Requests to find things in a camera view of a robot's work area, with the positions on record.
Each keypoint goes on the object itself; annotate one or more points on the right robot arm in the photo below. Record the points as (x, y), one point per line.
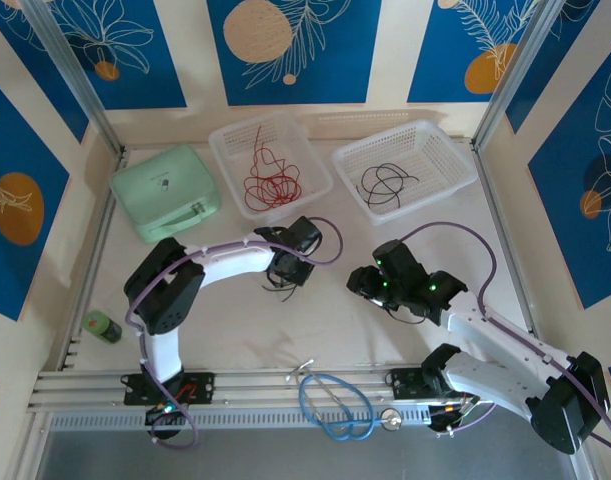
(495, 340)

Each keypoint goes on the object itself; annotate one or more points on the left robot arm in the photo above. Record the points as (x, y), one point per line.
(235, 257)

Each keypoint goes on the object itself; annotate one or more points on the white plastic mesh basket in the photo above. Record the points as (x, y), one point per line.
(425, 150)
(290, 140)

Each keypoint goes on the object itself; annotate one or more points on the mint green zip case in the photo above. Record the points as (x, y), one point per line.
(160, 200)

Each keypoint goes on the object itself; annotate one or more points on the blue stethoscope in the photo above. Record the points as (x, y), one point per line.
(391, 420)

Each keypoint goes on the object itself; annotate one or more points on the green bottle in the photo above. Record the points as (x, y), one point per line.
(102, 327)

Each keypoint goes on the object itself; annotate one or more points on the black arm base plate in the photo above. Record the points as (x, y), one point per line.
(202, 387)
(405, 382)

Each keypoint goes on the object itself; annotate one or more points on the aluminium side rail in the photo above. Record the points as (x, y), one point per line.
(491, 200)
(101, 235)

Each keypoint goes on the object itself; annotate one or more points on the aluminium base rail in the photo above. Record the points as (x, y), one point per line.
(265, 390)

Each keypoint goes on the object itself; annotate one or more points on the aluminium frame post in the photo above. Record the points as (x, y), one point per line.
(515, 70)
(70, 65)

